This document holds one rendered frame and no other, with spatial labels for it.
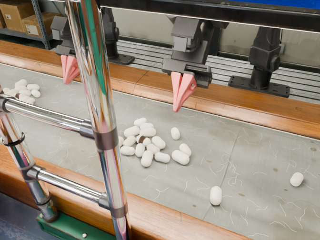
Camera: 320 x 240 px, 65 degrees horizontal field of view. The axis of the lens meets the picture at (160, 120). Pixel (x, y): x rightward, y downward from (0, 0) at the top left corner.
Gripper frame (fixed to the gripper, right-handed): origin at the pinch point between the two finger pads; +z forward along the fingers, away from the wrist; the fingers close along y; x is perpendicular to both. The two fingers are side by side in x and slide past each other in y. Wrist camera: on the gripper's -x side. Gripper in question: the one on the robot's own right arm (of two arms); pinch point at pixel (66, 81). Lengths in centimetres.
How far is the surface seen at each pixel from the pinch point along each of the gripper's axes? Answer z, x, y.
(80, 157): 17.5, -13.7, 21.7
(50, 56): -8.0, 6.0, -15.0
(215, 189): 15, -14, 49
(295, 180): 9, -9, 62
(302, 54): -109, 168, 83
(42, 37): -68, 144, -171
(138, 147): 12.0, -11.4, 32.3
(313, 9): -4, -38, 54
